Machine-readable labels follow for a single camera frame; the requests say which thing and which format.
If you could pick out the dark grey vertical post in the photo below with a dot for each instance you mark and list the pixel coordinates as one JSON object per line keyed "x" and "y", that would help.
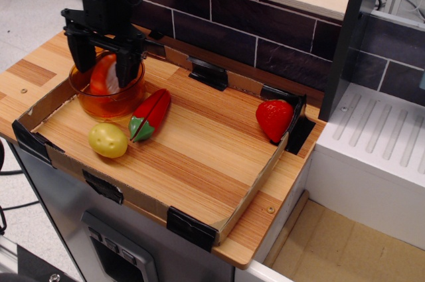
{"x": 346, "y": 54}

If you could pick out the red toy strawberry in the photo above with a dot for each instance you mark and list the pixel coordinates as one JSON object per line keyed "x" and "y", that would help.
{"x": 274, "y": 118}

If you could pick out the orange transparent plastic pot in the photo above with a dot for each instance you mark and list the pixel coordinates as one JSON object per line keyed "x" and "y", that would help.
{"x": 112, "y": 106}

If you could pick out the red toy chili pepper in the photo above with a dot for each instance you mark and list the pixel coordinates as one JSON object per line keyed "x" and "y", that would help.
{"x": 148, "y": 117}

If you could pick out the yellow toy potato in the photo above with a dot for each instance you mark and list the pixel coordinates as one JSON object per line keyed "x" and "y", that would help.
{"x": 108, "y": 140}

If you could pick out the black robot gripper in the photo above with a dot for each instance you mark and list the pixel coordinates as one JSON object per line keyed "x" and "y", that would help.
{"x": 105, "y": 24}

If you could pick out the white toy sink drainboard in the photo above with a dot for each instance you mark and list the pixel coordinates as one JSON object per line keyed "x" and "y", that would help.
{"x": 379, "y": 134}

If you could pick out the grey toy oven front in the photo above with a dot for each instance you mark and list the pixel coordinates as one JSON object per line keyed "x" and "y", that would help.
{"x": 108, "y": 241}

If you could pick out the cardboard fence with black tape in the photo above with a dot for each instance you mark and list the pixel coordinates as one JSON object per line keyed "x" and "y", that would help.
{"x": 208, "y": 174}

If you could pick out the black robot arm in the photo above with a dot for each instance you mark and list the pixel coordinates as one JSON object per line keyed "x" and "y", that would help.
{"x": 105, "y": 24}

